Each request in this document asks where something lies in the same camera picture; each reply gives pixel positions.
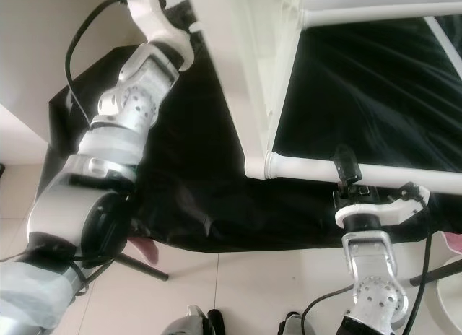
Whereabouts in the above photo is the white plastic table leg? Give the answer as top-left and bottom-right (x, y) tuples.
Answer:
(263, 151), (462, 196)
(301, 3), (462, 30)

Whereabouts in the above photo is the black metal stand leg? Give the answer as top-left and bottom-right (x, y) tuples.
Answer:
(408, 256), (462, 287)
(115, 251), (171, 282)

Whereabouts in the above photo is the white round stand base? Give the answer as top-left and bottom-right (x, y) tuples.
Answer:
(433, 257), (462, 330)

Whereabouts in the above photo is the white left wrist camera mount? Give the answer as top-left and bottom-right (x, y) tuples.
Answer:
(123, 0), (196, 71)

